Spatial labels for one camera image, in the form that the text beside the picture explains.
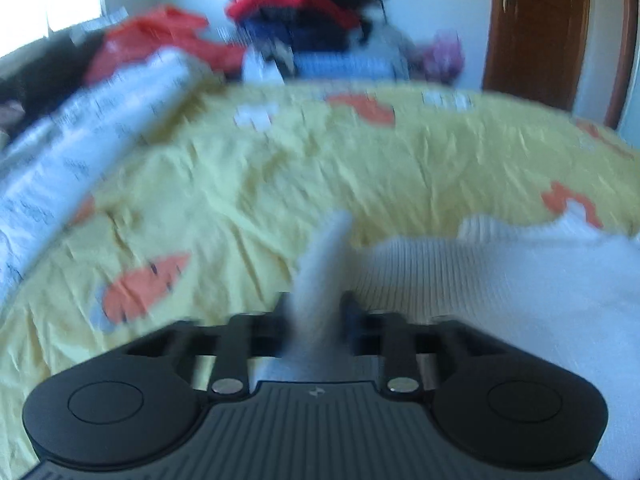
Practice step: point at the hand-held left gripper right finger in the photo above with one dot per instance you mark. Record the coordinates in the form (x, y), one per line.
(352, 327)

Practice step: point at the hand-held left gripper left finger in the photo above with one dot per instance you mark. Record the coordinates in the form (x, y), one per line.
(280, 332)

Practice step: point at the white knit sweater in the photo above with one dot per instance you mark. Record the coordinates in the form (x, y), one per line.
(500, 285)

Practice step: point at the dark clothes heap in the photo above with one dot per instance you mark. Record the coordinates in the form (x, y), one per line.
(40, 75)

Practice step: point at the yellow printed bedsheet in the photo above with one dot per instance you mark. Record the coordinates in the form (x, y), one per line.
(310, 160)

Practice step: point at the light blue knit garment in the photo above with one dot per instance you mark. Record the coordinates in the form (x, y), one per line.
(345, 66)

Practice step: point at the white patterned blanket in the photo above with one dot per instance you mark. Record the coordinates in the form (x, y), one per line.
(75, 145)

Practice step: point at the pink plastic bag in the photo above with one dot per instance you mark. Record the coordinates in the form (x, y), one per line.
(442, 57)

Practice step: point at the dark blue garment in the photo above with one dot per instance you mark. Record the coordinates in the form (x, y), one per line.
(305, 30)

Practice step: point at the red-orange cloth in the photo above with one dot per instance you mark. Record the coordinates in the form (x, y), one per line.
(160, 35)

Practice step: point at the brown wooden door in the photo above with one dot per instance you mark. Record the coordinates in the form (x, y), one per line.
(535, 30)

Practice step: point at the brown door frame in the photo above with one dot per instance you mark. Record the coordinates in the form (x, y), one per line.
(622, 45)

